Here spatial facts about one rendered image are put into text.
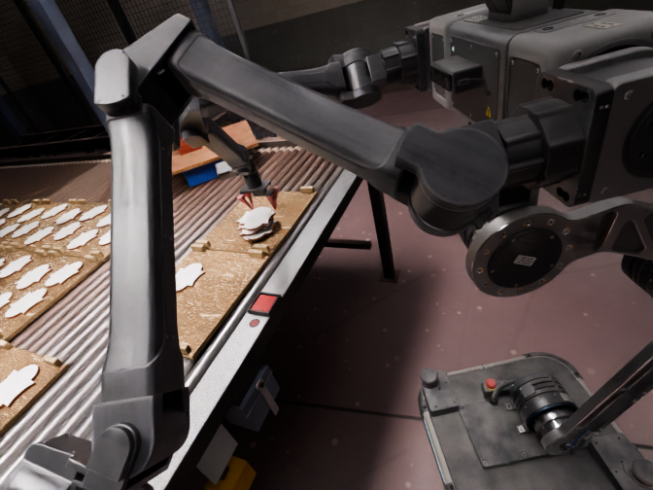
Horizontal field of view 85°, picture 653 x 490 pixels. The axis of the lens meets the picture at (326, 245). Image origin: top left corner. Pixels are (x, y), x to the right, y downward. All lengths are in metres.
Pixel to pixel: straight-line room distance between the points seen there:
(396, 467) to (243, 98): 1.56
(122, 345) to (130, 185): 0.17
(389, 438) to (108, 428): 1.50
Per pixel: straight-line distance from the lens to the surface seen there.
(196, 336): 1.09
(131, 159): 0.46
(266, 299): 1.08
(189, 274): 1.31
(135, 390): 0.39
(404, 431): 1.81
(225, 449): 1.06
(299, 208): 1.44
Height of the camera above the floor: 1.64
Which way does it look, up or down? 36 degrees down
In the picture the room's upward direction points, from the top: 16 degrees counter-clockwise
